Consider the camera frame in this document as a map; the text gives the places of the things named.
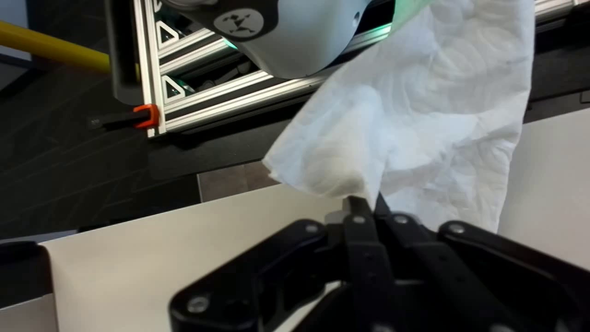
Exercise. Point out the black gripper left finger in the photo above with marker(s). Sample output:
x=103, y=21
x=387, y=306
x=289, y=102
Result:
x=365, y=264

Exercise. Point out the aluminium profile frame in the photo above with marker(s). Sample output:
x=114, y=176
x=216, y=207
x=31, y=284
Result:
x=208, y=98

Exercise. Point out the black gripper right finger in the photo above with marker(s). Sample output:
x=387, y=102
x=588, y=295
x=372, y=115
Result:
x=466, y=270

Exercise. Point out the orange black clamp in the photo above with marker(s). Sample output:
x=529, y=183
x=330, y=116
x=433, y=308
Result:
x=138, y=116

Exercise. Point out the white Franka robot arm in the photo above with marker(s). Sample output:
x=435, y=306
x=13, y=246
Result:
x=295, y=37

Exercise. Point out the yellow bar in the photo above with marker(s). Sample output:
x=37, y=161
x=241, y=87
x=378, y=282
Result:
x=55, y=48

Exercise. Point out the black post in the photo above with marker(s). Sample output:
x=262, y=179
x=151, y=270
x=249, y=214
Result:
x=123, y=56

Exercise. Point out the white paper napkin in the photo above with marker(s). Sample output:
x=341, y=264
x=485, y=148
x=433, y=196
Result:
x=430, y=111

